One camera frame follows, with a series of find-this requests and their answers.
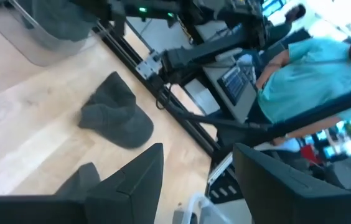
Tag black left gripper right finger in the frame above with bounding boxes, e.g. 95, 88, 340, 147
233, 142, 351, 224

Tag grey laptop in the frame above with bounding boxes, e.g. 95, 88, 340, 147
202, 57, 259, 124

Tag person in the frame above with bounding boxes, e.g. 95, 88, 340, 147
265, 3, 307, 50
255, 24, 351, 147

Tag grey-green fabric hat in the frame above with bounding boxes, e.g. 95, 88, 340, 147
16, 0, 99, 43

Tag red object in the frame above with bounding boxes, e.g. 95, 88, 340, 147
299, 144, 320, 165

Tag black perforated bracket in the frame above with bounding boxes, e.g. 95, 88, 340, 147
206, 172, 246, 205

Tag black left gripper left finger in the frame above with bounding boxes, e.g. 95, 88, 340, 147
0, 142, 165, 224

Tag grey office chair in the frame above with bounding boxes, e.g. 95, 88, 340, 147
324, 157, 351, 191

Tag clear plastic bin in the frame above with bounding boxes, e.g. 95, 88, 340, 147
0, 0, 101, 68

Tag dark green fabric cap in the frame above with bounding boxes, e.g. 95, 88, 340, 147
77, 71, 155, 149

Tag silver metal bracket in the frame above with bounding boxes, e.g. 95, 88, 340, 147
134, 50, 164, 81

